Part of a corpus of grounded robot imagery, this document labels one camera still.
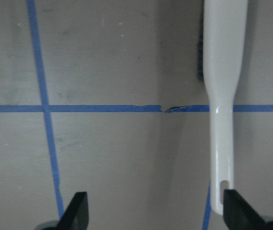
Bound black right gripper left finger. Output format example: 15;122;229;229
57;192;89;230

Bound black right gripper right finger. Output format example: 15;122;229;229
223;189;271;230

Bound white hand brush black bristles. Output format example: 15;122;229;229
198;0;248;215

